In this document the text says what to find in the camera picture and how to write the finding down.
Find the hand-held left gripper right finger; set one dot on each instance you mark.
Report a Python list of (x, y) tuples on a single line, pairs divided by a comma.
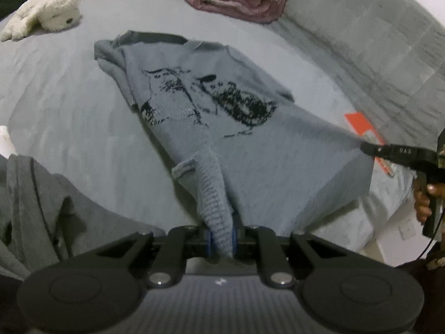
[(235, 241)]

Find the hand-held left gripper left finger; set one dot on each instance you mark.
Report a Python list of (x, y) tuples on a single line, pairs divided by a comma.
[(209, 243)]

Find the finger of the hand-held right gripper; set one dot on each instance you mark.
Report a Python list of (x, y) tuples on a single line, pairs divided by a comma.
[(389, 152)]

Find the grey knit sweater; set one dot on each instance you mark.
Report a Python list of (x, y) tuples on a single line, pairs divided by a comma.
[(243, 139)]

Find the person's right hand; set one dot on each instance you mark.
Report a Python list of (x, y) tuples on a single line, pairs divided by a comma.
[(422, 205)]

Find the grey quilted blanket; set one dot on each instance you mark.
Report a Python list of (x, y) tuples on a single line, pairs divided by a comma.
[(365, 41)]

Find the person's grey sweatshirt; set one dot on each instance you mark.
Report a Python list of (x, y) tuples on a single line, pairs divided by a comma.
[(34, 215)]

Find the small white object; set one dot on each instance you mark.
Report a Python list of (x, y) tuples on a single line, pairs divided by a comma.
[(5, 142)]

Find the white plush dog toy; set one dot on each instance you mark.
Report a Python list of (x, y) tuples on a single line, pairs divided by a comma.
[(52, 10)]

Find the white wall socket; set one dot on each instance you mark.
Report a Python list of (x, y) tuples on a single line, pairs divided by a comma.
[(407, 230)]

